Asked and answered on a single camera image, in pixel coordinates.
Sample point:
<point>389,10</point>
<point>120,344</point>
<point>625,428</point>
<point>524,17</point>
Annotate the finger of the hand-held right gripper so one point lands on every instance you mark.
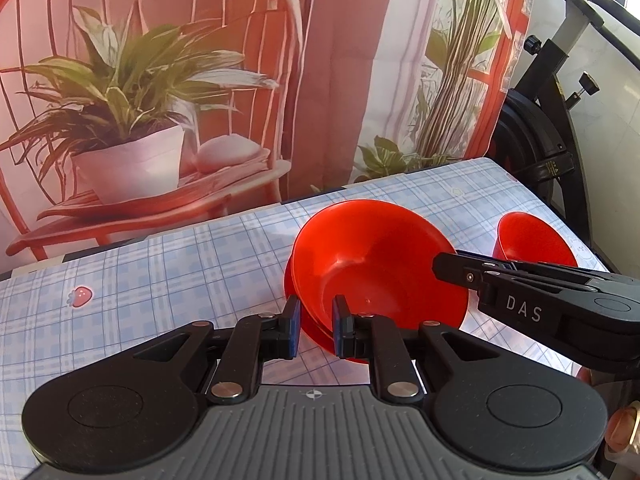
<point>550,272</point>
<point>455,269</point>

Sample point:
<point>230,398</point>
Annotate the red plastic bowl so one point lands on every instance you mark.
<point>320,341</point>
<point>370,255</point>
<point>530,240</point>

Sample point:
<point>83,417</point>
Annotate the person's right hand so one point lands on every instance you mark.
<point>625,425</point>

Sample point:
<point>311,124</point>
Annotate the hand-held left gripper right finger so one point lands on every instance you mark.
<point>339,329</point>

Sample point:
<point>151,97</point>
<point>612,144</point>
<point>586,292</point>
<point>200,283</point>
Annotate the printed room backdrop cloth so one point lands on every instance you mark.
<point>340,85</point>

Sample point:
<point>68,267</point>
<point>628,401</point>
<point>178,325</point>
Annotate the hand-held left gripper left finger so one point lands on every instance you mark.
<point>295,329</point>

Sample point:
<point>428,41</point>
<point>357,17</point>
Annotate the blue checkered tablecloth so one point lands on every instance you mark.
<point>150,270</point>

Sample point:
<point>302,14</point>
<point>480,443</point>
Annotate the black exercise bike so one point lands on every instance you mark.
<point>525,135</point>

